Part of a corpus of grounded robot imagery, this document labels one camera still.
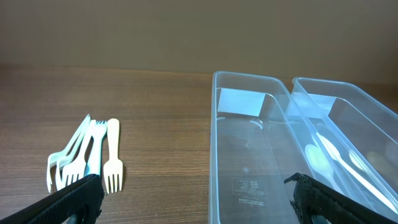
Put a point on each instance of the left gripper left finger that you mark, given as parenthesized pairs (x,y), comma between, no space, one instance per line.
(79,202)

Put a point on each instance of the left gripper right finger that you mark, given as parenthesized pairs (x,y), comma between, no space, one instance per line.
(315,202)

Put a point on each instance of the white plastic spoon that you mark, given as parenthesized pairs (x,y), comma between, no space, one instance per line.
(334,153)
(320,164)

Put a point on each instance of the cream plastic spoon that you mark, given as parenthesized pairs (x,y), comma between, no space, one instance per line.
(379,162)

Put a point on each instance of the right clear plastic container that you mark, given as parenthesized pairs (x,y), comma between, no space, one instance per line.
(351,120)

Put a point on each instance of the clear plastic container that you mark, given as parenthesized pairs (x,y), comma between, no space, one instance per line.
(351,120)
(258,139)

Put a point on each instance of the left clear plastic container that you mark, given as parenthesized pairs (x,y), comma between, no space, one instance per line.
(258,139)

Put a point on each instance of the pale blue plastic fork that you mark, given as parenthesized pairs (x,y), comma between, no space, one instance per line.
(97,133)

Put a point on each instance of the cream plastic fork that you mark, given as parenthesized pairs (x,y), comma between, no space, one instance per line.
(113,168)

